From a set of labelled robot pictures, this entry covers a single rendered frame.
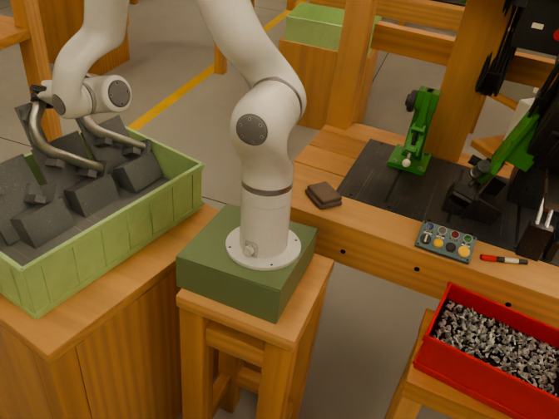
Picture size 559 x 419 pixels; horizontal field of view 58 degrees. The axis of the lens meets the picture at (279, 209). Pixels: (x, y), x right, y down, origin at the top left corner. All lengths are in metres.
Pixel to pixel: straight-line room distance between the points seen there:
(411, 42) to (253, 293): 1.14
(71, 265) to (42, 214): 0.20
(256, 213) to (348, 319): 1.37
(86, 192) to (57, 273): 0.31
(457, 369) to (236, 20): 0.89
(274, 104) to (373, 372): 1.53
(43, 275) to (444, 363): 0.95
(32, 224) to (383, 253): 0.96
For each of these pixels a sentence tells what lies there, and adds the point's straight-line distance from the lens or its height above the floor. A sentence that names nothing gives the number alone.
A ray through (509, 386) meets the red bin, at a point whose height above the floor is 0.89.
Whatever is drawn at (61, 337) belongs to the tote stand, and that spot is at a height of 0.79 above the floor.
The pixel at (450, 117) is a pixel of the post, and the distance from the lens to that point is 1.91.
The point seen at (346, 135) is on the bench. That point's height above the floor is 0.88.
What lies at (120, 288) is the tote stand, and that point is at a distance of 1.41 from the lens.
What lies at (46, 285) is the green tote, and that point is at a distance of 1.33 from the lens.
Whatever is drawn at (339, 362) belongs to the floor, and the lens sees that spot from 2.28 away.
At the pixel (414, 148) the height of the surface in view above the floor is 0.99.
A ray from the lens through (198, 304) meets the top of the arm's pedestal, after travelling 1.27.
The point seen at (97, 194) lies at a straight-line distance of 1.57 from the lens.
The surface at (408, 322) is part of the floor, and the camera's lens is 2.52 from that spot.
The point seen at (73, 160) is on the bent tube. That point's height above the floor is 1.00.
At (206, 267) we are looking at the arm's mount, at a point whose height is 0.95.
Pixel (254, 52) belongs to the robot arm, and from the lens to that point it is 1.05.
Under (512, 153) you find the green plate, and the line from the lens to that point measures 1.55.
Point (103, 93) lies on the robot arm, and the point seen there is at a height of 1.29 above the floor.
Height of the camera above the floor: 1.79
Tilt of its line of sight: 37 degrees down
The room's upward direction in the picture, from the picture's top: 7 degrees clockwise
